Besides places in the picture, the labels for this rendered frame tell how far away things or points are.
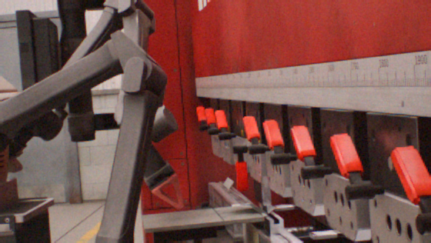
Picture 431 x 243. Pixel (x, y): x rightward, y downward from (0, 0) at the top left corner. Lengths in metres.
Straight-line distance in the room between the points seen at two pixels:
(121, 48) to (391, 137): 0.80
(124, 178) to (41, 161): 7.86
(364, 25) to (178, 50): 1.77
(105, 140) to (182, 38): 6.55
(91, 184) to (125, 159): 7.76
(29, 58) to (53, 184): 6.59
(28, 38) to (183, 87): 0.57
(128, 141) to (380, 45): 0.73
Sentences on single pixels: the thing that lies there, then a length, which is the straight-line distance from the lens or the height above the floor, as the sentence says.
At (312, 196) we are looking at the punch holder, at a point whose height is 1.12.
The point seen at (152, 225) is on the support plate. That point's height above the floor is 1.00.
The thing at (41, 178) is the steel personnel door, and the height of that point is 0.33.
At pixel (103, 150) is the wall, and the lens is 9.16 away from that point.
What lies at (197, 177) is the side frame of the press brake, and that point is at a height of 0.99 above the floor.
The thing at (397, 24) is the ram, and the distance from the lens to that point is 0.82.
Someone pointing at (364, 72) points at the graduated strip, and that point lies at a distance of 0.92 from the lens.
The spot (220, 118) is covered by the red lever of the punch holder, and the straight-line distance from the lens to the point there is 1.88.
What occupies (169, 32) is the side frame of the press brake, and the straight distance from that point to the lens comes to 2.64.
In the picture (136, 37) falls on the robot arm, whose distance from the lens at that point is 1.98.
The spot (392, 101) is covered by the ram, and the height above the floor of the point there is 1.27.
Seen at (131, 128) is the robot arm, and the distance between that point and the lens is 1.49.
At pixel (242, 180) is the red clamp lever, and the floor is 1.10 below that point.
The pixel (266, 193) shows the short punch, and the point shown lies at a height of 1.05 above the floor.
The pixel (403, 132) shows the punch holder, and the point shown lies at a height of 1.24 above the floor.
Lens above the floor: 1.31
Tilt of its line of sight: 3 degrees down
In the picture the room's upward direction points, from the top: 4 degrees counter-clockwise
